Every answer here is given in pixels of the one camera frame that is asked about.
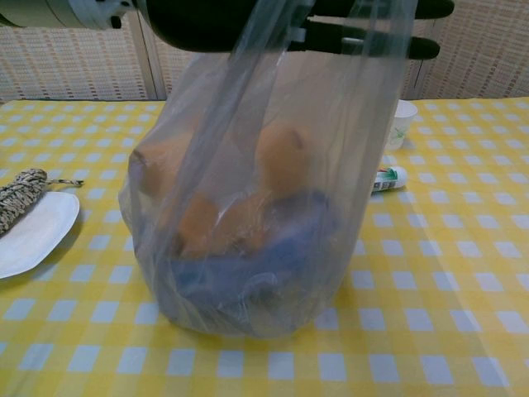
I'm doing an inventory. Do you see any white square plate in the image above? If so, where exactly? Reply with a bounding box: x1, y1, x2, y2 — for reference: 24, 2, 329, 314
0, 190, 81, 281

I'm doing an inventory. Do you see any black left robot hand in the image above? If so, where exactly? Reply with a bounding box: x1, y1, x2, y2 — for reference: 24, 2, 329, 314
146, 0, 455, 60

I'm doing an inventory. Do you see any clear plastic bag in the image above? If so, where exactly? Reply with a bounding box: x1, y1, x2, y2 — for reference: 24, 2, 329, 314
117, 0, 416, 341

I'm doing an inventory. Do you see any orange plush toy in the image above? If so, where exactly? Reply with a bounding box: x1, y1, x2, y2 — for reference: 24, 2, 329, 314
130, 123, 315, 260

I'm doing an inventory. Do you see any blue cloth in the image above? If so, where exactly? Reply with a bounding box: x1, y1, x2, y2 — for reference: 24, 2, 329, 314
163, 188, 346, 334

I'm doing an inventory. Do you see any white glue stick tube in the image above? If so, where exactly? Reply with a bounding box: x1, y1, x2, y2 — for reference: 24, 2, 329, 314
370, 165, 407, 195

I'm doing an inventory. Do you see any white paper cup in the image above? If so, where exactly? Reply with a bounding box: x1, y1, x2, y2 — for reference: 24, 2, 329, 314
384, 99, 419, 152

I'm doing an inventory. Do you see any yellow checkered tablecloth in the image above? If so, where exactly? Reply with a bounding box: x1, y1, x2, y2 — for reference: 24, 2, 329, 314
0, 97, 529, 397

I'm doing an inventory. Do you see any woven folding screen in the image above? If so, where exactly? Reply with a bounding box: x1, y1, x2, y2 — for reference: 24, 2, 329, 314
0, 0, 529, 103

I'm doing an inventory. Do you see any camouflage rope bundle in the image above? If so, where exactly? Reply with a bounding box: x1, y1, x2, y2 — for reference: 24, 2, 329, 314
0, 167, 85, 237

